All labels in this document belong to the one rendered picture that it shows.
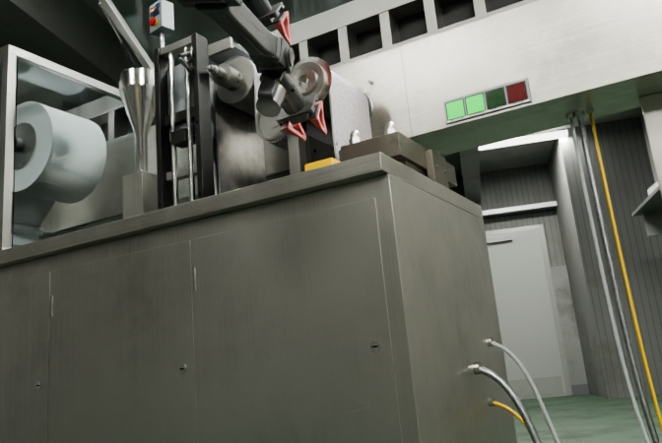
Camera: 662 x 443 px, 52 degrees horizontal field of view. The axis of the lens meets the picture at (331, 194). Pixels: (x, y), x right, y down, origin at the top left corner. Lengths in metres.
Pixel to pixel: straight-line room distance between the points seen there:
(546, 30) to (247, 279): 1.08
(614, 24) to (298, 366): 1.21
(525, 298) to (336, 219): 7.89
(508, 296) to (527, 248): 0.68
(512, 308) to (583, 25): 7.42
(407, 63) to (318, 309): 0.97
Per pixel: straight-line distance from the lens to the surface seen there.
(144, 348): 1.73
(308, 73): 1.88
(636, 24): 2.00
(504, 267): 9.29
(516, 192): 9.54
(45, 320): 2.00
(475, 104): 2.02
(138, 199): 2.28
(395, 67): 2.16
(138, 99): 2.39
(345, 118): 1.89
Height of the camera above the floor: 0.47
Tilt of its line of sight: 15 degrees up
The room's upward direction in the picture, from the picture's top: 5 degrees counter-clockwise
